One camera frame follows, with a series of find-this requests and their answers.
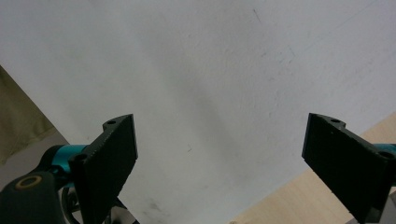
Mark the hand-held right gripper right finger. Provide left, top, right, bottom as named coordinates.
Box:
left=301, top=112, right=396, bottom=224

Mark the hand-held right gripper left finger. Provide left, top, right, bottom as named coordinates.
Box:
left=68, top=113, right=139, bottom=224

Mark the olive cloth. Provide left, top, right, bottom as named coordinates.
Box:
left=0, top=65, right=59, bottom=165

